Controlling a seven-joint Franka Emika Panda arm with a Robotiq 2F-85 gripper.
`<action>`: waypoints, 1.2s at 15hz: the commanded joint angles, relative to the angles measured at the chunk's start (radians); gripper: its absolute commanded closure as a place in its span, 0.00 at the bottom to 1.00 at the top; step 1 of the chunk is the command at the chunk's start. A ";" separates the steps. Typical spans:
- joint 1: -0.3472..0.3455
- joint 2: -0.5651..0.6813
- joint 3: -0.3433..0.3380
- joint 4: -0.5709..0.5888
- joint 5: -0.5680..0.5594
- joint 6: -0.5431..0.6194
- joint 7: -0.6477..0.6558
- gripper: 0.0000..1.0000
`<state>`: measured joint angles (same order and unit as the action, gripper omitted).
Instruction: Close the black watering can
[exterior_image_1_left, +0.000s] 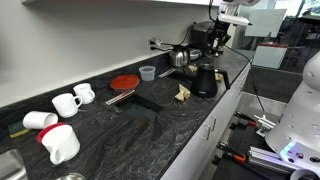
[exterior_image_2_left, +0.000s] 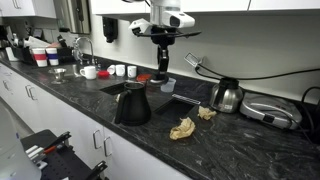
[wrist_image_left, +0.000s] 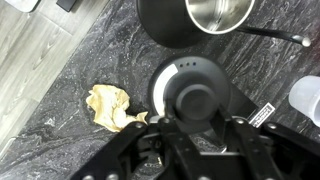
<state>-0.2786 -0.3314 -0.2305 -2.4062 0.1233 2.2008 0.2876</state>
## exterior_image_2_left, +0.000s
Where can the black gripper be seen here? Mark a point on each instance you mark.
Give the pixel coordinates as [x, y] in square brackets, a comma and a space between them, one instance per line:
[163, 37]

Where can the translucent plastic cup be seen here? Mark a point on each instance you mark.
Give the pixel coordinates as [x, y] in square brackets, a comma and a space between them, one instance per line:
[168, 86]

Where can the red round plate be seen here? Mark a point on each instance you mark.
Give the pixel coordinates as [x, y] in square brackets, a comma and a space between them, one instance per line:
[143, 78]

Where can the small white mug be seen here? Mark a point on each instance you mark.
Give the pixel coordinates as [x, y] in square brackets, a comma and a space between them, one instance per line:
[132, 71]
[120, 70]

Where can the grey striped flat strip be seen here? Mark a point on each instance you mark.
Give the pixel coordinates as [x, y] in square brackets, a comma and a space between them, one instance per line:
[186, 99]

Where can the black gooseneck kettle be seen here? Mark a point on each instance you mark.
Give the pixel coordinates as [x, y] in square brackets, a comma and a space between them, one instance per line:
[136, 106]

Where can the white mug lying sideways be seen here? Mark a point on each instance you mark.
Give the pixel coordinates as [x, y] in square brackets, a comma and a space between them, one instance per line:
[111, 69]

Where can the red round lid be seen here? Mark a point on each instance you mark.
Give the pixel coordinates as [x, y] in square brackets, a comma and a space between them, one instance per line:
[103, 74]

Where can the black soap dispenser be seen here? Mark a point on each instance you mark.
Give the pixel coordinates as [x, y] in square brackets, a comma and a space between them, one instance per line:
[110, 29]

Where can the crumpled brown paper towel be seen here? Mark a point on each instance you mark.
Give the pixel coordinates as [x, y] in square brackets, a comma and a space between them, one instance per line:
[182, 129]
[206, 113]

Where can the stainless steel coffee carafe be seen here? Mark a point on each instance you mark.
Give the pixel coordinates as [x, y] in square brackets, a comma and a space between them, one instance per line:
[226, 98]

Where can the large white mug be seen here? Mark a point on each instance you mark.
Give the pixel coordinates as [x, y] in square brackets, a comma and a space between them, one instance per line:
[89, 72]

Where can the chrome sink faucet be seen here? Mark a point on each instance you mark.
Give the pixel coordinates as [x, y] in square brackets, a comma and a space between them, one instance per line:
[83, 43]

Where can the steel paper towel dispenser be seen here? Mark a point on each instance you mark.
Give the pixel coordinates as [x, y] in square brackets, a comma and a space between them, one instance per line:
[73, 16]

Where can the metal funnel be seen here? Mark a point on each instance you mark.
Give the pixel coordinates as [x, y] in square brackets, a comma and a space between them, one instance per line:
[59, 74]

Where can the white base cabinet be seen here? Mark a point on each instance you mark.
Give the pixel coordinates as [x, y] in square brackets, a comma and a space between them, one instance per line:
[66, 116]

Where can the white cup with blue band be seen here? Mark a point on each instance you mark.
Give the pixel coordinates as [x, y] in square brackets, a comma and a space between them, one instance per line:
[52, 56]

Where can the silver waffle maker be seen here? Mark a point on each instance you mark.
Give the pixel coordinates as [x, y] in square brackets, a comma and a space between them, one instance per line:
[270, 110]

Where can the white cup with red band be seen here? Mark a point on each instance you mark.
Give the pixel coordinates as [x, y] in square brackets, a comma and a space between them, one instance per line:
[40, 57]

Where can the black countertop organizer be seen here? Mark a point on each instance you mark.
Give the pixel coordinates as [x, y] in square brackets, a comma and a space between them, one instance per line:
[23, 53]

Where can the white corner upper cabinet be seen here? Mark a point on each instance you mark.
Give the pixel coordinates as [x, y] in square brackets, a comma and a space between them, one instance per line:
[30, 8]

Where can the long aluminium extrusion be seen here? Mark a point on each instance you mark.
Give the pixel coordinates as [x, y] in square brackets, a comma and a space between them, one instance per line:
[35, 154]

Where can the wall outlet plug adapter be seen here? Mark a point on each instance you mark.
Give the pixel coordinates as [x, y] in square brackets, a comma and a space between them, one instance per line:
[192, 59]

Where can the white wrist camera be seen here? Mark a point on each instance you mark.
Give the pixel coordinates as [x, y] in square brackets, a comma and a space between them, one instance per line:
[178, 19]

